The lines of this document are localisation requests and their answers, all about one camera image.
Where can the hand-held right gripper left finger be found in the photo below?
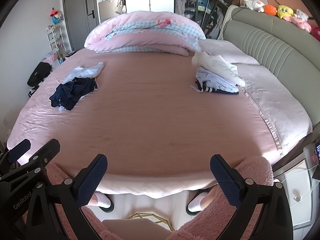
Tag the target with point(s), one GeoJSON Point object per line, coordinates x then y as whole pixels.
{"type": "Point", "coordinates": [91, 180]}

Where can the pink stool with gold frame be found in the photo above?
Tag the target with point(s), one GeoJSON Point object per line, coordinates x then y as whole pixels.
{"type": "Point", "coordinates": [135, 225]}

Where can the grey padded headboard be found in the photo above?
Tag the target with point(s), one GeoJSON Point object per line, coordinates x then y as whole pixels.
{"type": "Point", "coordinates": [275, 45]}

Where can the white cat plush toy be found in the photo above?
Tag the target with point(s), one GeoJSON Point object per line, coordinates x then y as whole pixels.
{"type": "Point", "coordinates": [301, 15]}

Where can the white shirt with navy trim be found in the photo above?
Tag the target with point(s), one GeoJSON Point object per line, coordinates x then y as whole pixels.
{"type": "Point", "coordinates": [86, 72]}

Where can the small screen device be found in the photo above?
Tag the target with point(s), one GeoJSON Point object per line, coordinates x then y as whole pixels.
{"type": "Point", "coordinates": [317, 152]}

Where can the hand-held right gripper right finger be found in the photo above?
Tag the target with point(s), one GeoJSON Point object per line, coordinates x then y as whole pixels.
{"type": "Point", "coordinates": [225, 177]}

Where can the navy shorts with white stripes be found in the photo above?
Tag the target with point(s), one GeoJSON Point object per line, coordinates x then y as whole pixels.
{"type": "Point", "coordinates": [72, 92]}

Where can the orange plush toy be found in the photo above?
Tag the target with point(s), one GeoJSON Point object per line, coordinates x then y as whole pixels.
{"type": "Point", "coordinates": [270, 9]}

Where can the long white plush toy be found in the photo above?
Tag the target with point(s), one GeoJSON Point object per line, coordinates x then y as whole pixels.
{"type": "Point", "coordinates": [253, 5]}

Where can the white nightstand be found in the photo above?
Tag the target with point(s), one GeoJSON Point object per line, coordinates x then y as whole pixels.
{"type": "Point", "coordinates": [297, 192]}

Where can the open closet with clothes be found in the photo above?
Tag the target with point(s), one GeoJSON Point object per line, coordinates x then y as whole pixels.
{"type": "Point", "coordinates": [192, 0]}

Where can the red and blue doll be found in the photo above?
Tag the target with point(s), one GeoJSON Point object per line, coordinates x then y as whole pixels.
{"type": "Point", "coordinates": [55, 16]}

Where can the white slipper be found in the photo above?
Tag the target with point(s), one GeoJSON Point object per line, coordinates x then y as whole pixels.
{"type": "Point", "coordinates": [196, 203]}
{"type": "Point", "coordinates": [101, 201]}

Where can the yellow plush toy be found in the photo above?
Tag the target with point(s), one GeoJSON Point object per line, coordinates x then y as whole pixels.
{"type": "Point", "coordinates": [285, 11]}

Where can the white shelf rack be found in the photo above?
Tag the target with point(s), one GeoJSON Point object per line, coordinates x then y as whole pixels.
{"type": "Point", "coordinates": [53, 42]}

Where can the pink fuzzy robe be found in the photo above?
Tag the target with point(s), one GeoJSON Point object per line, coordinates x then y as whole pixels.
{"type": "Point", "coordinates": [255, 172]}

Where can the pink folded duvet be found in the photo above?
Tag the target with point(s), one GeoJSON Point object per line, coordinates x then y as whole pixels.
{"type": "Point", "coordinates": [140, 42]}

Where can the grey cabinet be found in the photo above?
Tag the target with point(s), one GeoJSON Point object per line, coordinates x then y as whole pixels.
{"type": "Point", "coordinates": [108, 10]}

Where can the navy striped folded garment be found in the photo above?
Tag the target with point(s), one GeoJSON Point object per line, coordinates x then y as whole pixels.
{"type": "Point", "coordinates": [203, 88]}

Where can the pale pink pillow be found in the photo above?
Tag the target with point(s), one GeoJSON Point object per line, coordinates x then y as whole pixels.
{"type": "Point", "coordinates": [275, 100]}
{"type": "Point", "coordinates": [225, 47]}

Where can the red plush toy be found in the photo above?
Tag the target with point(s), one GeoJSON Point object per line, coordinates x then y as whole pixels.
{"type": "Point", "coordinates": [316, 32]}

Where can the grey door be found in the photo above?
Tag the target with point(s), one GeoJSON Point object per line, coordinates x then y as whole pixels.
{"type": "Point", "coordinates": [80, 17]}

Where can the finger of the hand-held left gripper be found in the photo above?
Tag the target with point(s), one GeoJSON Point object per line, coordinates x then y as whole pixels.
{"type": "Point", "coordinates": [48, 151]}
{"type": "Point", "coordinates": [18, 150]}

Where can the hanging tote bag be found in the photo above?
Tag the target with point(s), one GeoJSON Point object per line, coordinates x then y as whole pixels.
{"type": "Point", "coordinates": [120, 6]}

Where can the white folded clothes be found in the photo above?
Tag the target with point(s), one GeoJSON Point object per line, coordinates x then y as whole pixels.
{"type": "Point", "coordinates": [212, 81]}

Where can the pink plush toy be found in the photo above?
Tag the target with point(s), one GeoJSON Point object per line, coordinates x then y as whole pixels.
{"type": "Point", "coordinates": [301, 24]}

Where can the black bag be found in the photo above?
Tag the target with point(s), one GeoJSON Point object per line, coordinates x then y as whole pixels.
{"type": "Point", "coordinates": [40, 72]}

